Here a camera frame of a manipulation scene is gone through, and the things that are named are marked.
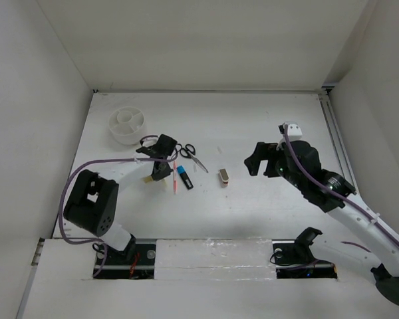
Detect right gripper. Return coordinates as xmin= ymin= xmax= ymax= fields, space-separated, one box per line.
xmin=244 ymin=141 xmax=305 ymax=191

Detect pink clear pen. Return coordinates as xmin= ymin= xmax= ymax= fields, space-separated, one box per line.
xmin=173 ymin=160 xmax=178 ymax=195

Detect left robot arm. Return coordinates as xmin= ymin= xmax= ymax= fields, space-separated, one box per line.
xmin=63 ymin=134 xmax=177 ymax=264

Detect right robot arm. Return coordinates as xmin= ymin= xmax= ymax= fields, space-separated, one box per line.
xmin=244 ymin=140 xmax=399 ymax=306

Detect blue cap black highlighter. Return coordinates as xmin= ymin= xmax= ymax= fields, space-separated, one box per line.
xmin=176 ymin=165 xmax=194 ymax=190

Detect white round divided container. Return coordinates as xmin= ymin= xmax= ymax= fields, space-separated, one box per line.
xmin=108 ymin=106 xmax=147 ymax=146

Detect black handled scissors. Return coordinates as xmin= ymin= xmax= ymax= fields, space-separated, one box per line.
xmin=176 ymin=143 xmax=209 ymax=173

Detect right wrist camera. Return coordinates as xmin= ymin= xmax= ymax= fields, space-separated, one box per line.
xmin=279 ymin=121 xmax=303 ymax=141

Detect aluminium frame rail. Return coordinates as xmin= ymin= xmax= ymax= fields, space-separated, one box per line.
xmin=317 ymin=89 xmax=359 ymax=194

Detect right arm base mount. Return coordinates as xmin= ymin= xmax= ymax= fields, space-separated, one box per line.
xmin=269 ymin=227 xmax=338 ymax=279

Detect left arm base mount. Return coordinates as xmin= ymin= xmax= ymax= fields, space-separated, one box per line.
xmin=92 ymin=239 xmax=157 ymax=280

